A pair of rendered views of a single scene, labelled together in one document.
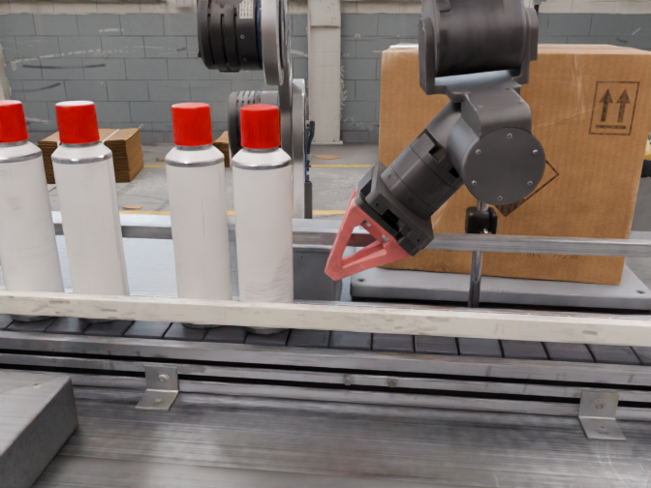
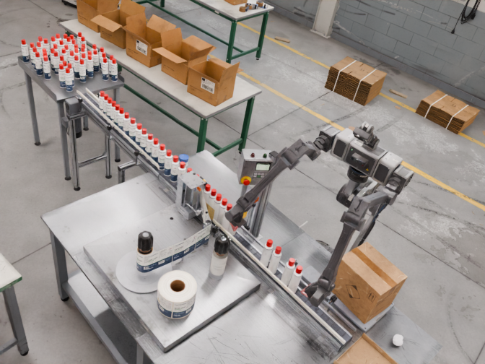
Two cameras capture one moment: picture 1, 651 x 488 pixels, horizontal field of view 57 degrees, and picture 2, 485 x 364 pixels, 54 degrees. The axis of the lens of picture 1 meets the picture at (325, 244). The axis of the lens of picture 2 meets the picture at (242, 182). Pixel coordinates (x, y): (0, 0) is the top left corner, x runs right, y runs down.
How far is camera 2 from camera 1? 226 cm
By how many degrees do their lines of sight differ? 35
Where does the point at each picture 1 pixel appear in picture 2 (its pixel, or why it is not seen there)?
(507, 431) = (308, 329)
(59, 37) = not seen: outside the picture
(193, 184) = (287, 270)
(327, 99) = not seen: outside the picture
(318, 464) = (281, 315)
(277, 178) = (297, 277)
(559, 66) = (365, 283)
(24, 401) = (254, 284)
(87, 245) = (272, 265)
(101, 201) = (276, 261)
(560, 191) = (359, 301)
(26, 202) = (267, 254)
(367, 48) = not seen: outside the picture
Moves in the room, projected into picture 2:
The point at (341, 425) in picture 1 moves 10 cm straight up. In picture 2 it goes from (289, 312) to (293, 302)
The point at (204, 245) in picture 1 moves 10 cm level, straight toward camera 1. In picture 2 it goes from (286, 276) to (278, 289)
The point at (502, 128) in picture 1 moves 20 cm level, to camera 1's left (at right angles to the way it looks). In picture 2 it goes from (314, 299) to (283, 275)
